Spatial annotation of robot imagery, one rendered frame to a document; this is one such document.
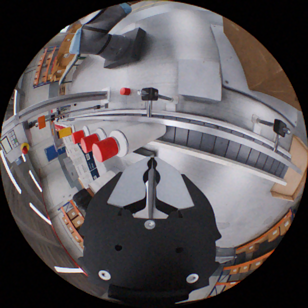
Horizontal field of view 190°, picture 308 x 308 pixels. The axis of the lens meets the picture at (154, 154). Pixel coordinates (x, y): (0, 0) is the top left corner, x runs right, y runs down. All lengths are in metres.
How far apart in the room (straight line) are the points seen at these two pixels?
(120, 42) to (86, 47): 0.13
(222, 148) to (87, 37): 0.54
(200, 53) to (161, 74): 0.16
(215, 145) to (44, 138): 8.36
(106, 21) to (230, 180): 0.68
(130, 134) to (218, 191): 0.38
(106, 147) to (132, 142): 0.05
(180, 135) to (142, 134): 0.13
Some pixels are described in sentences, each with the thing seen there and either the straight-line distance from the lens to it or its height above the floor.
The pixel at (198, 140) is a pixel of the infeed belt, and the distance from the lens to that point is 0.28.
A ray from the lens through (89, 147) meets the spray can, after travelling 0.21.
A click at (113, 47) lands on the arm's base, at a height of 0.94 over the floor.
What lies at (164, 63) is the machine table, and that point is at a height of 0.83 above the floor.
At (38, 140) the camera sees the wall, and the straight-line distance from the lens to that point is 8.36.
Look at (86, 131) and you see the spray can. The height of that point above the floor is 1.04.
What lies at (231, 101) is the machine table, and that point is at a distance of 0.33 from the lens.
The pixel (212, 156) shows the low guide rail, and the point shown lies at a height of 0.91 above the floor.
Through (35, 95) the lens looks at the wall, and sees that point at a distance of 8.30.
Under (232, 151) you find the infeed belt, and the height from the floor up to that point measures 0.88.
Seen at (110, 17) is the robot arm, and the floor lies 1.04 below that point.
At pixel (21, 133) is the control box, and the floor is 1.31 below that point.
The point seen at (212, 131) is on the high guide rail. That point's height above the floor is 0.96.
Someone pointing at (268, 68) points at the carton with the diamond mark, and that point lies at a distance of 0.23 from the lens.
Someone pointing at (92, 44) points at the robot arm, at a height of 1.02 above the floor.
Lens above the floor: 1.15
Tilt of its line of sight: 51 degrees down
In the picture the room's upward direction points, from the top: 127 degrees counter-clockwise
